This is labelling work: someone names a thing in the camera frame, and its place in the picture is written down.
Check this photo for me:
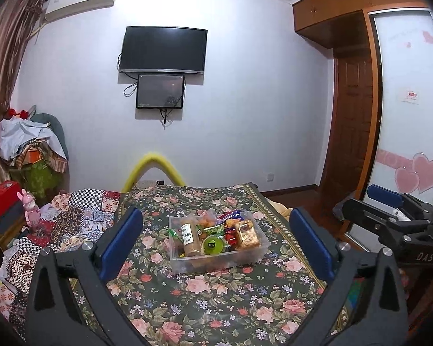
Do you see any brown wooden door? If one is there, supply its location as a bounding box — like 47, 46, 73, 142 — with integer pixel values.
320, 52, 375, 207

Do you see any black wall television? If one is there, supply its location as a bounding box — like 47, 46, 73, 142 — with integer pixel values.
119, 26, 208, 76

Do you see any golden snack bag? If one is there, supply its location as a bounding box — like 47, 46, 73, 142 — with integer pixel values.
234, 220, 261, 250

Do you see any yellow foam tube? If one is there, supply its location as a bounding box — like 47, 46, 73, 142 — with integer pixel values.
122, 152, 187, 193

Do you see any green patterned cloth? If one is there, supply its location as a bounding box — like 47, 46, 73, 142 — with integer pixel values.
23, 159, 59, 200

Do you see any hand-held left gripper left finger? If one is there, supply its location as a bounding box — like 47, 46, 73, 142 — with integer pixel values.
25, 206, 156, 346

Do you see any pink toy figure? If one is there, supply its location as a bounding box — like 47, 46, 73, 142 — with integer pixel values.
20, 189, 40, 226

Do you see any beige fleece blanket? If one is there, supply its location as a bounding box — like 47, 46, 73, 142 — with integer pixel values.
267, 202, 294, 217

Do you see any clear plastic container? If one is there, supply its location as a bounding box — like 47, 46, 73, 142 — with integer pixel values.
168, 211, 270, 275

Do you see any white crumpled cloth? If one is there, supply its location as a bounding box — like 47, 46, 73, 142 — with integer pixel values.
0, 118, 68, 161

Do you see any patchwork blanket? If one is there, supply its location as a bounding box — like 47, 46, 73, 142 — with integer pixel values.
0, 187, 131, 333

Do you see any white heart-print sliding door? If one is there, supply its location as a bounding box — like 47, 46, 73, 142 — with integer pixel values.
349, 9, 433, 253

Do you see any red box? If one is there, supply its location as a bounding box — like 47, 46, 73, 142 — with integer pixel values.
0, 180, 23, 219

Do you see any green round jelly cup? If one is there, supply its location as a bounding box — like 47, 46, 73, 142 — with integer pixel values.
202, 234, 226, 255

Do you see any black hanging monitor cable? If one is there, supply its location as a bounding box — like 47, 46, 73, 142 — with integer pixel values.
160, 107, 176, 128

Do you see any floral tablecloth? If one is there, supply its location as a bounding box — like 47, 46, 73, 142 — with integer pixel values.
70, 183, 351, 346

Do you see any orange box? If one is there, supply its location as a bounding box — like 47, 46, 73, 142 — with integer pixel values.
22, 149, 43, 165

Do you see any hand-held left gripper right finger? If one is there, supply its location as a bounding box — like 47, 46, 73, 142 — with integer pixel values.
289, 207, 410, 346

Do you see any paper note with red print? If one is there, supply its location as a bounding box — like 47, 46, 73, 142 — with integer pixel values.
400, 88, 421, 104

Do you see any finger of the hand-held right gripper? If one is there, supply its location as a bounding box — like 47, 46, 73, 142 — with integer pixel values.
341, 198, 425, 241
367, 184, 433, 219

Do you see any brown bottle white label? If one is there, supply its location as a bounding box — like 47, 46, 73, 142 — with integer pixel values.
180, 214, 203, 257

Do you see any small black wall monitor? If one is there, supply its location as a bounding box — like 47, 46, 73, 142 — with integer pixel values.
136, 74, 186, 110

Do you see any striped brown curtain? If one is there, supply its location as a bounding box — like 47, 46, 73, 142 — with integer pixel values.
0, 0, 48, 189

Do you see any red snack bag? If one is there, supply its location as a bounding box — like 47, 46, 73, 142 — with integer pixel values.
222, 229, 239, 252

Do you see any grey chair back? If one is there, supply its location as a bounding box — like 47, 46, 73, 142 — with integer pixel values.
31, 113, 69, 160

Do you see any clear green-edged snack bag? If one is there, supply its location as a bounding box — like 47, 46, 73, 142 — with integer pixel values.
203, 223, 225, 237

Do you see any white air conditioner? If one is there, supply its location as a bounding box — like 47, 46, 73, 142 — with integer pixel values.
43, 0, 121, 22

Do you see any wooden overhead cabinet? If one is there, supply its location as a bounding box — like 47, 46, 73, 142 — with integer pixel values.
292, 0, 428, 48

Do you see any dark grey box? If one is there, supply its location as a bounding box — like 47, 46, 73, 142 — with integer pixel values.
0, 202, 27, 236

